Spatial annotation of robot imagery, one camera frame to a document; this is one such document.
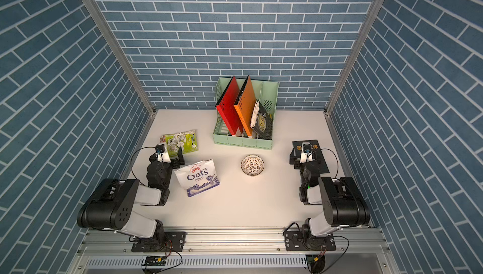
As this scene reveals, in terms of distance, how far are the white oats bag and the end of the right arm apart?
362 mm

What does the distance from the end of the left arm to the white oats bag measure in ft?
0.30

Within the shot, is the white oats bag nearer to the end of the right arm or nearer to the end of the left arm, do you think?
the end of the left arm

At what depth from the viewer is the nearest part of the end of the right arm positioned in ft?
2.56

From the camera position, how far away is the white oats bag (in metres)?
0.75

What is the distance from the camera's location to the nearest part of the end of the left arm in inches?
30.3
